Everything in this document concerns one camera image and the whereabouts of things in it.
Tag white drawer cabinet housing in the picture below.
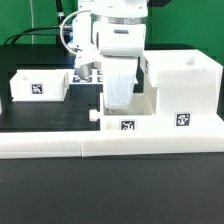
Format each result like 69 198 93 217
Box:
140 50 223 128

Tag white drawer box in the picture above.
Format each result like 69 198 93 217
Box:
89 93 155 131
10 69 69 101

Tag black cable bundle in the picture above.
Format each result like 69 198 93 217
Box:
3 0 74 46

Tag white L-shaped fence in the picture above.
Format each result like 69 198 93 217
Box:
0 113 224 160

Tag white front drawer box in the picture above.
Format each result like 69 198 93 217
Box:
89 93 155 131

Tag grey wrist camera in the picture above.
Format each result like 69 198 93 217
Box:
74 50 101 79

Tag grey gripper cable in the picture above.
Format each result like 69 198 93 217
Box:
59 9 93 56

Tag white marker sheet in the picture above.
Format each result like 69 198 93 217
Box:
68 68 139 85

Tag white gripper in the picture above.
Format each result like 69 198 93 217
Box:
101 56 138 109

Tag white rear drawer box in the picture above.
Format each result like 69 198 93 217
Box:
10 69 69 101

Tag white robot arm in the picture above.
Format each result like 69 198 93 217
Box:
73 0 172 109

